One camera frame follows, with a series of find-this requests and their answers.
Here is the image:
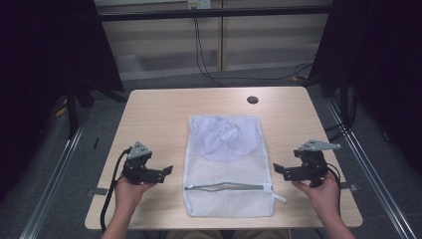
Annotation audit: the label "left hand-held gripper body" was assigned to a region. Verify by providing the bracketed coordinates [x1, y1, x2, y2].
[121, 141, 157, 185]

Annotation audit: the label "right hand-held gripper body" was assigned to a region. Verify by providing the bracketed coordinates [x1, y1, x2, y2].
[293, 138, 342, 189]

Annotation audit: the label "white mesh laundry bag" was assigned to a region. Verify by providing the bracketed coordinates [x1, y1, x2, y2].
[181, 114, 288, 219]

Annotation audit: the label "person's left hand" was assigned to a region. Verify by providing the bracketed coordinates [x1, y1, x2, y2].
[113, 174, 157, 217]

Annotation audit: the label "person's right hand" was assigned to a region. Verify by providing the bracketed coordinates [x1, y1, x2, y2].
[291, 171, 341, 221]

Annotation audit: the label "white clothes in bag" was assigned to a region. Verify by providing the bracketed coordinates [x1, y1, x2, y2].
[190, 116, 264, 157]

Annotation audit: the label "person's legs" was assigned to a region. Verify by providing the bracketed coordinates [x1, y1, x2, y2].
[164, 229, 291, 239]

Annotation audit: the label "black stand leg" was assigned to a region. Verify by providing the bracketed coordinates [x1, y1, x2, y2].
[64, 82, 88, 139]

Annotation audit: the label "black curtain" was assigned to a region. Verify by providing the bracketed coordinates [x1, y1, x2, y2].
[0, 0, 125, 204]
[307, 0, 422, 175]

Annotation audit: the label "black horizontal bar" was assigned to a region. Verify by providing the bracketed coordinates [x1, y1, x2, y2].
[97, 5, 334, 23]

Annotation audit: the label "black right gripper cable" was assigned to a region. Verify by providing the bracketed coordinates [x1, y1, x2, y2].
[325, 162, 343, 217]

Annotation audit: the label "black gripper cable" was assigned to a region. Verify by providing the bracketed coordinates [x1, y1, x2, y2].
[325, 162, 343, 217]
[100, 147, 133, 233]

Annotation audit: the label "grey metal table bracket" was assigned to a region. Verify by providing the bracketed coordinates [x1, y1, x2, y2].
[339, 181, 360, 193]
[86, 187, 109, 197]

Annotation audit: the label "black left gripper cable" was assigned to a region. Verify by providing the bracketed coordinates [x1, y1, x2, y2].
[100, 147, 133, 233]

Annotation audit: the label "black floor cables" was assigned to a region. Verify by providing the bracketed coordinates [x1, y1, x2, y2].
[323, 87, 358, 143]

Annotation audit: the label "aluminium floor rail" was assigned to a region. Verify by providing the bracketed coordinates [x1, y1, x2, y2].
[323, 98, 418, 239]
[19, 109, 88, 239]

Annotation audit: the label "black hanging cables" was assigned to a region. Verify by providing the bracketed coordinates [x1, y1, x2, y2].
[192, 16, 315, 88]

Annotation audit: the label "wooden wall post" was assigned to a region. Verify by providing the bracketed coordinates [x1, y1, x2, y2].
[216, 0, 227, 72]

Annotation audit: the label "white wall socket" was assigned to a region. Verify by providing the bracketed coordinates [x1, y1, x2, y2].
[186, 0, 213, 10]

